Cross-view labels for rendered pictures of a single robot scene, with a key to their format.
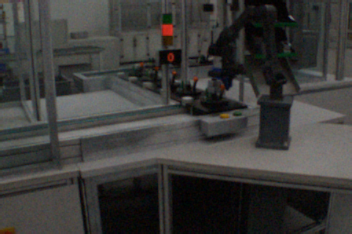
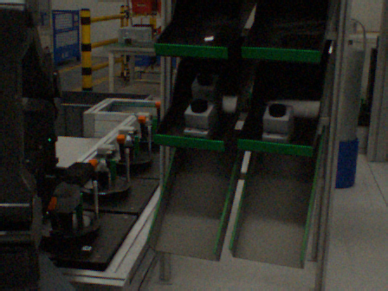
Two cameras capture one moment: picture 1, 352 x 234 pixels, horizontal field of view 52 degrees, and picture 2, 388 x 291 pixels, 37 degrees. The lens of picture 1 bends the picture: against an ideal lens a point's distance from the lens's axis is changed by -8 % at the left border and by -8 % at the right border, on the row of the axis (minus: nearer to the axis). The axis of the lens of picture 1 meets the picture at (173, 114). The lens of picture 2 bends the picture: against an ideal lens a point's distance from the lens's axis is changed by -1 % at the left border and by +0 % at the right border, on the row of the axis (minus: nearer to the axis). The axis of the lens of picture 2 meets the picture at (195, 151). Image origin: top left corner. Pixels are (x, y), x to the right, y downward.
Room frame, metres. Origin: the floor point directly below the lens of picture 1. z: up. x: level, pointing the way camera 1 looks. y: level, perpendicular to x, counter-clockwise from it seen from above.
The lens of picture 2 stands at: (1.12, -1.06, 1.46)
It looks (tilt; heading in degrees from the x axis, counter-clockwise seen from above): 16 degrees down; 35
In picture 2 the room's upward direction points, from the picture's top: 1 degrees clockwise
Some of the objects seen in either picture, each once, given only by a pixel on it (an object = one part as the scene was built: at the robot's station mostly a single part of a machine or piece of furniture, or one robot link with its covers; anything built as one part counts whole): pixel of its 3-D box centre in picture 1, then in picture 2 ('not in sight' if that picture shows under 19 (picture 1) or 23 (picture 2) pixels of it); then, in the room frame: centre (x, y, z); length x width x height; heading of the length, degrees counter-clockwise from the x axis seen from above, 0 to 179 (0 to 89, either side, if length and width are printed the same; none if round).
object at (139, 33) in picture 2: not in sight; (134, 35); (6.28, 3.48, 0.90); 0.40 x 0.30 x 0.17; 25
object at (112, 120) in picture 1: (157, 122); not in sight; (1.76, 0.07, 0.91); 0.84 x 0.28 x 0.10; 117
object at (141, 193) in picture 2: (188, 86); (102, 175); (2.10, -0.09, 1.01); 0.24 x 0.24 x 0.13; 27
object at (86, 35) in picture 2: not in sight; (125, 42); (8.28, 5.46, 0.58); 3.40 x 0.20 x 1.15; 23
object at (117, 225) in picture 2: (214, 104); (66, 236); (1.87, -0.20, 0.96); 0.24 x 0.24 x 0.02; 27
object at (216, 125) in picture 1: (224, 123); not in sight; (1.64, -0.23, 0.93); 0.21 x 0.07 x 0.06; 117
